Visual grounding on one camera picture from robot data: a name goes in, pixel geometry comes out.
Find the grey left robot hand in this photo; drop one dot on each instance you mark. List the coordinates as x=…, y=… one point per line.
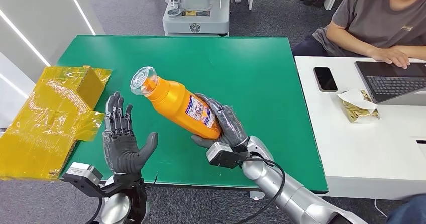
x=121, y=152

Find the white LED wall strip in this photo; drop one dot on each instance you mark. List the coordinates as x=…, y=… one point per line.
x=80, y=9
x=25, y=37
x=13, y=86

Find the orange plastic bottle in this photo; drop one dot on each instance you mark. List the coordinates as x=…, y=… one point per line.
x=173, y=102

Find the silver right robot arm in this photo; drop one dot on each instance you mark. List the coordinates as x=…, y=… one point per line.
x=299, y=199

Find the grey machine with column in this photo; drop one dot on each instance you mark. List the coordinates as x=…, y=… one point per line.
x=196, y=23

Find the person's left forearm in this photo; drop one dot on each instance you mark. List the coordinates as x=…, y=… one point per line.
x=416, y=52

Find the person's right forearm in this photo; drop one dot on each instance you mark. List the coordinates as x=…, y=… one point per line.
x=349, y=42

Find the black smartphone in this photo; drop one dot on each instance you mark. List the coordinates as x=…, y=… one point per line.
x=325, y=79

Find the dark grey laptop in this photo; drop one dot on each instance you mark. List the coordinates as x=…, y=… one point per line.
x=389, y=82

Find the person's right hand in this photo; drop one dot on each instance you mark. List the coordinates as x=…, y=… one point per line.
x=392, y=56

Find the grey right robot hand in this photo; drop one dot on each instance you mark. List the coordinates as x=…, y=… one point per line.
x=231, y=126

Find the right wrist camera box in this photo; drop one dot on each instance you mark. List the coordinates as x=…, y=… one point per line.
x=223, y=154

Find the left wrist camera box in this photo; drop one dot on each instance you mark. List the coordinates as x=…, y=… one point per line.
x=83, y=177

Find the gold foil snack packet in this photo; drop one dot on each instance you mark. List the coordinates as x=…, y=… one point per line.
x=359, y=111

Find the green table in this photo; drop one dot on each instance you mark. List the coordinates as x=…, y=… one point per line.
x=233, y=69

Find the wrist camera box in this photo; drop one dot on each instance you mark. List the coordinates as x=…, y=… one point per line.
x=223, y=154
x=83, y=177

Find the white desk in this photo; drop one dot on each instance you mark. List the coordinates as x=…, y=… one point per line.
x=366, y=149

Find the yellow taped cardboard box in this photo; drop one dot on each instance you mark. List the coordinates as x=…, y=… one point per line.
x=43, y=126

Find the person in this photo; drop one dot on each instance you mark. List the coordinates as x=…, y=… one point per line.
x=372, y=16

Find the white table foot bracket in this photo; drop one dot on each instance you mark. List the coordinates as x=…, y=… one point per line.
x=256, y=196

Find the blue cloth object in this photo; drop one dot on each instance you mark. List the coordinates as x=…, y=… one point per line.
x=409, y=212

